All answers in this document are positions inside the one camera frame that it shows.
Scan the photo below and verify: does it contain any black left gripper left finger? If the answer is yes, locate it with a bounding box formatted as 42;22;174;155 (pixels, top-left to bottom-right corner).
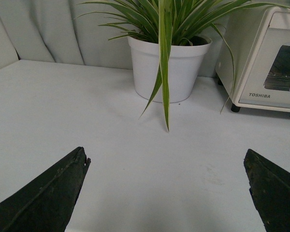
0;147;91;232

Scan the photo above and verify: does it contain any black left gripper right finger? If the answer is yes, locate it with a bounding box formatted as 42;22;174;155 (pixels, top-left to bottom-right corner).
244;149;290;232

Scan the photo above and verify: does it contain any white Toshiba toaster oven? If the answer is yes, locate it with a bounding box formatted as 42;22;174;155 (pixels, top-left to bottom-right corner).
215;6;290;112

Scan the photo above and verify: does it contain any white plant pot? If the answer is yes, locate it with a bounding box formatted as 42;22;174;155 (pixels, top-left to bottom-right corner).
128;35;212;103

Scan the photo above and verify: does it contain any white curtain backdrop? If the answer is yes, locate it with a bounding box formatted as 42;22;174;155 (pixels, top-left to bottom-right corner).
0;0;271;79

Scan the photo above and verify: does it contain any green spider plant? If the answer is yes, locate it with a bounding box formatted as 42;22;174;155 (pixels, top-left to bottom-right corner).
90;0;290;124

